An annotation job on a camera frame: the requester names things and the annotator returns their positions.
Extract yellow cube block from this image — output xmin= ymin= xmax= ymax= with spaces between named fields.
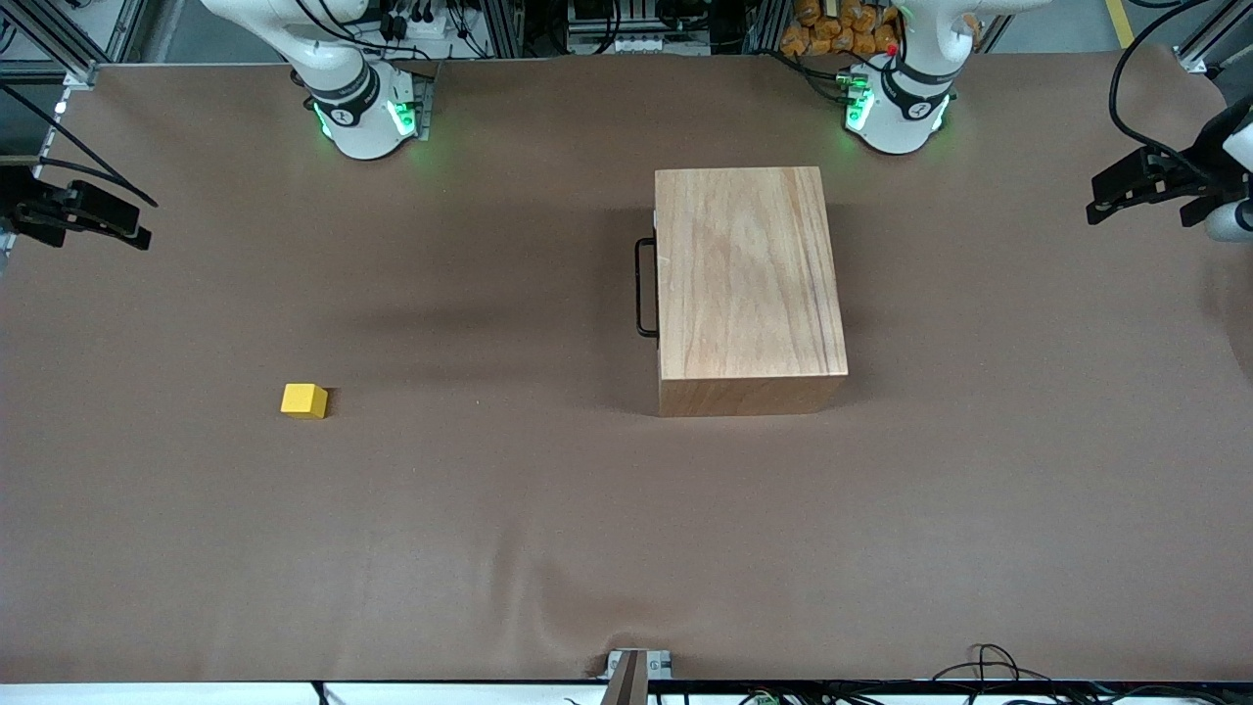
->
xmin=281 ymin=383 xmax=329 ymax=420

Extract wooden drawer with black handle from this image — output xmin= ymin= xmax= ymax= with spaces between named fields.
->
xmin=634 ymin=206 xmax=663 ymax=344

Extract wooden drawer cabinet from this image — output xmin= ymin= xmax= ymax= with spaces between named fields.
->
xmin=653 ymin=166 xmax=849 ymax=418

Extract orange bagged items pile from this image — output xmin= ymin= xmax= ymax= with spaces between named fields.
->
xmin=780 ymin=0 xmax=902 ymax=57

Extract black plugs and sockets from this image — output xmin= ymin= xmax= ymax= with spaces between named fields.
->
xmin=377 ymin=0 xmax=461 ymax=45

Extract white power strip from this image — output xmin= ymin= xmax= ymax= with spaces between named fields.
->
xmin=568 ymin=34 xmax=678 ymax=56

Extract brown table cloth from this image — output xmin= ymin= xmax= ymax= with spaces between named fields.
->
xmin=0 ymin=44 xmax=1253 ymax=683

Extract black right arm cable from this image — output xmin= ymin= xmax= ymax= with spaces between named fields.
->
xmin=0 ymin=83 xmax=159 ymax=209

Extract aluminium frame profile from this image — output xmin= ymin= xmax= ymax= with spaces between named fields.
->
xmin=1175 ymin=0 xmax=1253 ymax=74
xmin=0 ymin=0 xmax=148 ymax=87

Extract black cable bundle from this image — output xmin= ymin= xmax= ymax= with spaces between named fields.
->
xmin=930 ymin=643 xmax=1225 ymax=705

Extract metal table clamp bracket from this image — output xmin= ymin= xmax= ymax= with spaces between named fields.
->
xmin=605 ymin=649 xmax=673 ymax=705

